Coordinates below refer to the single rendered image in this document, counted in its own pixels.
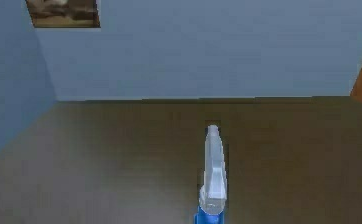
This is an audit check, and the brown framed wall picture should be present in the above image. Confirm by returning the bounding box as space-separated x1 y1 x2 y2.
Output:
24 0 102 29

